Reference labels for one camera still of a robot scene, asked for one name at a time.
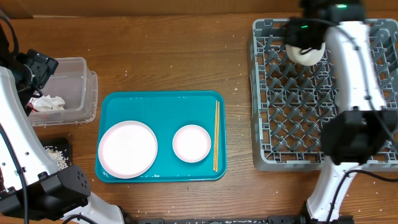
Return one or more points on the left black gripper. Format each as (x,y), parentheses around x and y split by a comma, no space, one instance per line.
(42,65)

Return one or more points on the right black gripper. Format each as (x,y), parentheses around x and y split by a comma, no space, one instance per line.
(293,39)

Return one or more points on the white upside-down bowl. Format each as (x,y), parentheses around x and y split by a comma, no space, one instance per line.
(308,59)

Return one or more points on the white paper napkin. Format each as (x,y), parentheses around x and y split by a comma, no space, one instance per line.
(47,103)

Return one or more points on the white rice pile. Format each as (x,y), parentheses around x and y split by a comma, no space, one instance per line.
(57,156)

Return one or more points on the wooden chopstick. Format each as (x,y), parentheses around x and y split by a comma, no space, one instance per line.
(218,129)
(214,133)

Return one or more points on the large pink round plate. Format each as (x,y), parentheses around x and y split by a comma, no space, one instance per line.
(127,149)

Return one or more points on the small white round plate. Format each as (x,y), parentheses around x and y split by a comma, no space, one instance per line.
(191,143)

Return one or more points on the red snack wrapper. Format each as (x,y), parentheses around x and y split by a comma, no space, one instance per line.
(31,107)

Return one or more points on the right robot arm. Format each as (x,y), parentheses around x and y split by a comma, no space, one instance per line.
(363,123)

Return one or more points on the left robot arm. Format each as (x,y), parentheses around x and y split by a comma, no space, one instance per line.
(34,186)

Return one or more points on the clear plastic waste bin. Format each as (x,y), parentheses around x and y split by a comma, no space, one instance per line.
(77,85)

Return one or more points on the black rectangular waste tray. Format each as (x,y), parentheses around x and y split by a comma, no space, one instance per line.
(61,144)

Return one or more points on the grey plastic dish rack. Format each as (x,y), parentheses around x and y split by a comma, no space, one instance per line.
(291,103)

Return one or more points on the teal plastic serving tray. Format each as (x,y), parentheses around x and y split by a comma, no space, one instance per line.
(165,112)

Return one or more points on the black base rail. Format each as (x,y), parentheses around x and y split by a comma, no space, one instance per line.
(278,219)

